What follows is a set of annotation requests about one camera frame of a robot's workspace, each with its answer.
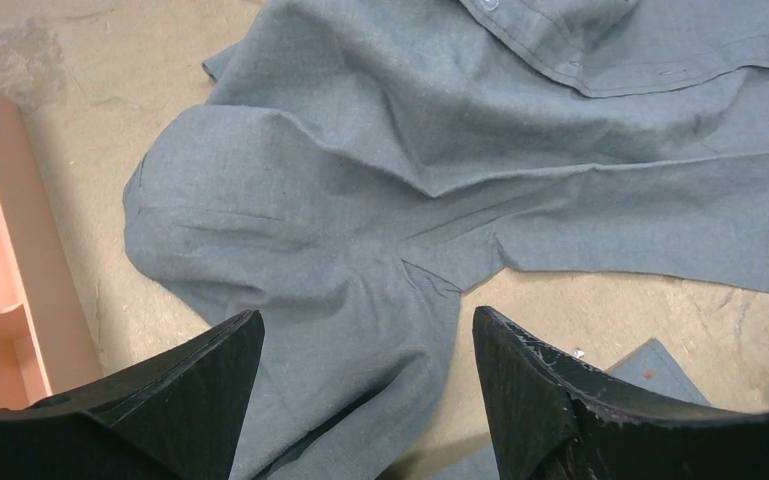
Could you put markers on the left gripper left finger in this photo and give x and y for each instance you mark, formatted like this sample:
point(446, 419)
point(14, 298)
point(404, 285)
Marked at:
point(177, 415)

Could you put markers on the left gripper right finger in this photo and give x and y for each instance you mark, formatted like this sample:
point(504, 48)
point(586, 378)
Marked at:
point(552, 416)

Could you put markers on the grey button-up shirt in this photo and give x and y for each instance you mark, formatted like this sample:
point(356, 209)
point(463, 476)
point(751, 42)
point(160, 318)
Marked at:
point(360, 164)

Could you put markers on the orange plastic file organizer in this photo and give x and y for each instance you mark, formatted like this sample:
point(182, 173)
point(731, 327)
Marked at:
point(45, 344)

